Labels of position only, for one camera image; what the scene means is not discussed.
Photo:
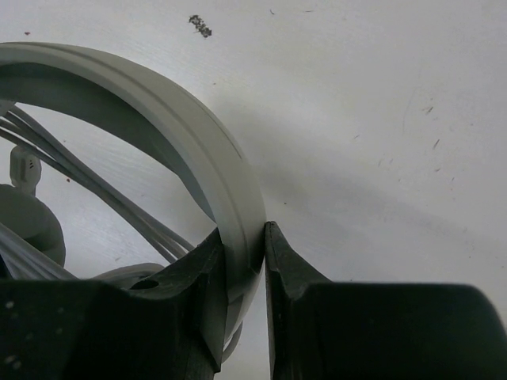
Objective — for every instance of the white grey headphones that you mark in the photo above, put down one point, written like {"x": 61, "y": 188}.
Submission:
{"x": 158, "y": 117}

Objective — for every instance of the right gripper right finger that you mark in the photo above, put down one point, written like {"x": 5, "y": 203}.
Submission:
{"x": 321, "y": 329}

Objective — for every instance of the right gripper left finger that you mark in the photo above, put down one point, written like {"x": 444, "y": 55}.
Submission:
{"x": 170, "y": 325}

